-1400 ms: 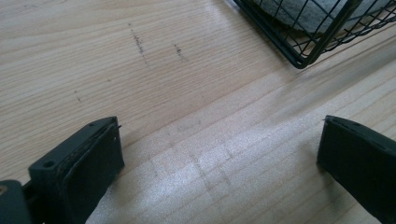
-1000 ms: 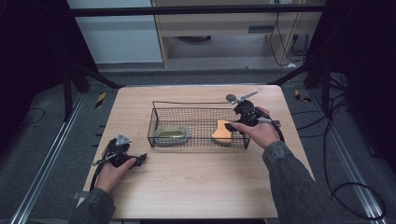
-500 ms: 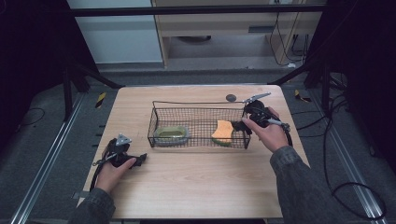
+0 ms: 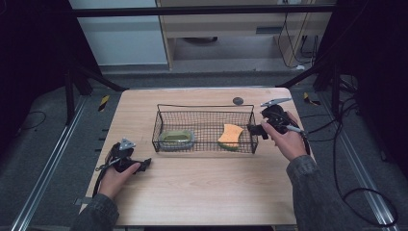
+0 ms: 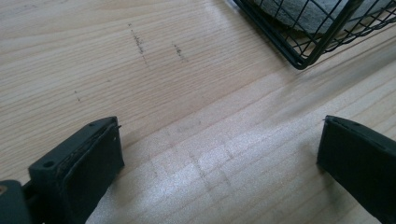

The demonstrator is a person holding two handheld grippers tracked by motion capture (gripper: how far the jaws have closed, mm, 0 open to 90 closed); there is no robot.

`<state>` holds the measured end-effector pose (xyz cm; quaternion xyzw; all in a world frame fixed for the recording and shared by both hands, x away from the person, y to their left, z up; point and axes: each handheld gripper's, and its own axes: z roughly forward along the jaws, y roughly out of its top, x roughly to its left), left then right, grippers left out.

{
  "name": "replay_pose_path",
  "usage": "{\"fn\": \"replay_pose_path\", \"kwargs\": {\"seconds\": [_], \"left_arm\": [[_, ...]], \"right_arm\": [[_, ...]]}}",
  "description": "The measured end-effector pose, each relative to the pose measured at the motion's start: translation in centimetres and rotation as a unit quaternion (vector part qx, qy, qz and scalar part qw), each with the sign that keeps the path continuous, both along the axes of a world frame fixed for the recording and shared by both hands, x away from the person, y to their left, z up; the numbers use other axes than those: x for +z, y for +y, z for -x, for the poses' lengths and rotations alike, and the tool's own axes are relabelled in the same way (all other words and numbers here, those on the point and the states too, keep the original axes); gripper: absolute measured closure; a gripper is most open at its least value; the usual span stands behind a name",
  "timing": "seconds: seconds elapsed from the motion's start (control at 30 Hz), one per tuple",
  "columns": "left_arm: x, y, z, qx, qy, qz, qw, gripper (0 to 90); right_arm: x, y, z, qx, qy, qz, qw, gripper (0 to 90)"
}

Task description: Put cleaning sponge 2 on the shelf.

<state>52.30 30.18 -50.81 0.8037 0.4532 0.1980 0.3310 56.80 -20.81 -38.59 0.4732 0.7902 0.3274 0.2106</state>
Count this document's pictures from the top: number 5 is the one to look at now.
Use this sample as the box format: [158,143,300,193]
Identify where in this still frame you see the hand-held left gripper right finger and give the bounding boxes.
[316,115,396,224]

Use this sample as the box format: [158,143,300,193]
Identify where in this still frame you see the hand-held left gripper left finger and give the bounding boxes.
[28,116,126,224]

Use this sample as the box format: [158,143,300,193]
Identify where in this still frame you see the black wire mesh basket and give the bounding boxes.
[233,0,396,71]

